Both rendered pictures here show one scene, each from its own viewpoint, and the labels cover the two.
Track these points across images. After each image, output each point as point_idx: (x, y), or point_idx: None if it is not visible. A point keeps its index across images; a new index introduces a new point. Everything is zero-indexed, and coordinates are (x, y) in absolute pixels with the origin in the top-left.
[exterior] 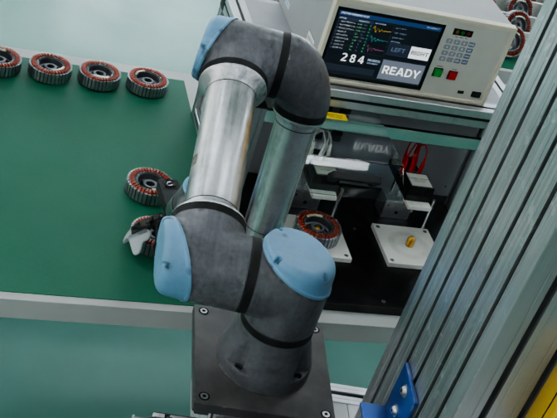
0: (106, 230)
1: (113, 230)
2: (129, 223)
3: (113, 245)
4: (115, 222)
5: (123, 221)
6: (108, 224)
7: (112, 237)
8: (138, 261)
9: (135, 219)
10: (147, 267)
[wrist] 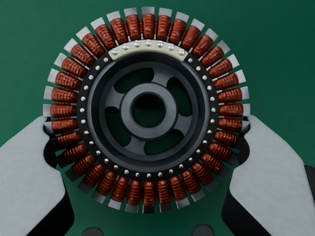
0: (7, 56)
1: (32, 56)
2: (92, 17)
3: (19, 126)
4: (46, 13)
5: (71, 9)
6: (19, 23)
7: (21, 89)
8: (85, 202)
9: (76, 33)
10: (108, 228)
